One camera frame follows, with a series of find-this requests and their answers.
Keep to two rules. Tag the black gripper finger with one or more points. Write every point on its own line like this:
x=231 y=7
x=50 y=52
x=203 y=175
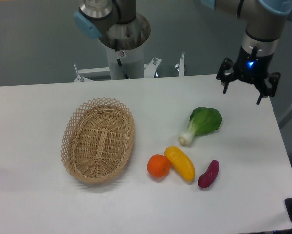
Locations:
x=268 y=86
x=224 y=77

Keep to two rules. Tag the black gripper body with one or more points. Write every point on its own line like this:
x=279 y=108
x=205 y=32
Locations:
x=251 y=70

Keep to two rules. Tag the yellow mango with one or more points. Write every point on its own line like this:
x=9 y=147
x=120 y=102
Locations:
x=181 y=162

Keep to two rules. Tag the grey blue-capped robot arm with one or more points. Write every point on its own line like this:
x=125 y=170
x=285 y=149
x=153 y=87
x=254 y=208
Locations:
x=121 y=29

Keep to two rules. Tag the green bok choy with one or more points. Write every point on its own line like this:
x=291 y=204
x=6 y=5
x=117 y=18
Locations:
x=202 y=121

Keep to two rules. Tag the purple sweet potato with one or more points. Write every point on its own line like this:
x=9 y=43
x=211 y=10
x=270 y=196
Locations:
x=210 y=175

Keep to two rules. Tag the orange fruit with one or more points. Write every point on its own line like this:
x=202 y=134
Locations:
x=158 y=166

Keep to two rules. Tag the woven wicker oval basket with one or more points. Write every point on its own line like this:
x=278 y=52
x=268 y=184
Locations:
x=98 y=140

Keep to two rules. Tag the white metal base frame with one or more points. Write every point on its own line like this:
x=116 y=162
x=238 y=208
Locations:
x=95 y=74

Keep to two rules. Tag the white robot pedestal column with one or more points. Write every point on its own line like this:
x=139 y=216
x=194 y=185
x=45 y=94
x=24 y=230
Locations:
x=126 y=64

